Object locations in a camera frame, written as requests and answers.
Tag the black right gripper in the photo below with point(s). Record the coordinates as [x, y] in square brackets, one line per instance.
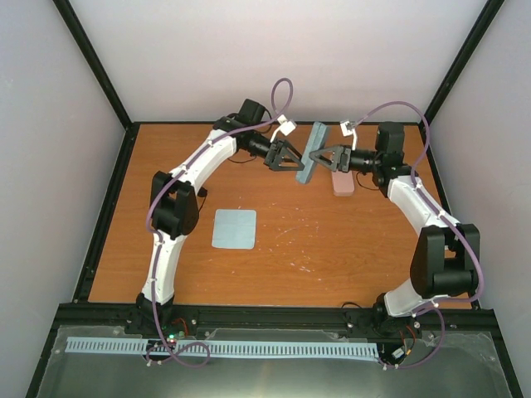
[340, 158]

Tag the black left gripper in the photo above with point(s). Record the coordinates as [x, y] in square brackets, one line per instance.
[272, 162]

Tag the pink glasses case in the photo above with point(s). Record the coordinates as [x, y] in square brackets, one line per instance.
[343, 184]

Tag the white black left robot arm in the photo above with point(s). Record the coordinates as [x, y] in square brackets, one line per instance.
[174, 212]

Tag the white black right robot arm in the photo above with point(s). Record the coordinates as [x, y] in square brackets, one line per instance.
[445, 263]

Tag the light blue cleaning cloth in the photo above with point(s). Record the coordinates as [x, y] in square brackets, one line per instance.
[234, 229]

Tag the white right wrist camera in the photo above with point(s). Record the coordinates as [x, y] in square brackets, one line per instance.
[348, 129]

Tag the black aluminium frame rail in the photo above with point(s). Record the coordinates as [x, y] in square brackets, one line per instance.
[355, 323]

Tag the light blue slotted cable duct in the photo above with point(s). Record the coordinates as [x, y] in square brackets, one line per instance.
[361, 351]

